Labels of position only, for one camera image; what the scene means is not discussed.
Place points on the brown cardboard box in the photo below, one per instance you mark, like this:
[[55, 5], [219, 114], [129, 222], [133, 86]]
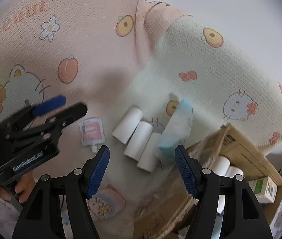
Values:
[[243, 149]]

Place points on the person's left hand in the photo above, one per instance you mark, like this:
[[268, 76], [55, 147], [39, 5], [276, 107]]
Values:
[[25, 185]]

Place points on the pink printed blanket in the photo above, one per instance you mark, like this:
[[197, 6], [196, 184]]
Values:
[[81, 29]]

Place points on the pink cartoon coin purse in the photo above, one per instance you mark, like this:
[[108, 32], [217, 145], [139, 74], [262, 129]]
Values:
[[106, 201]]

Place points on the green white cartoon carton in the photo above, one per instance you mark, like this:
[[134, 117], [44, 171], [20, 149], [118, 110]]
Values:
[[263, 186]]

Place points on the light blue tissue packet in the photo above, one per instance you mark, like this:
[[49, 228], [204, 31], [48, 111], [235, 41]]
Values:
[[175, 127]]

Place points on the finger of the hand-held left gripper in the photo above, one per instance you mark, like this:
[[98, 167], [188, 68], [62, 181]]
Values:
[[71, 113], [48, 105]]

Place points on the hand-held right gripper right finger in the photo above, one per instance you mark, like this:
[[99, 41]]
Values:
[[185, 171]]

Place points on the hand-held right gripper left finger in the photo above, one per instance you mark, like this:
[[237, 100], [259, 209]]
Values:
[[98, 171]]

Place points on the light blue flat book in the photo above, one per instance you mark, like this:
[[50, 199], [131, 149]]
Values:
[[217, 226]]

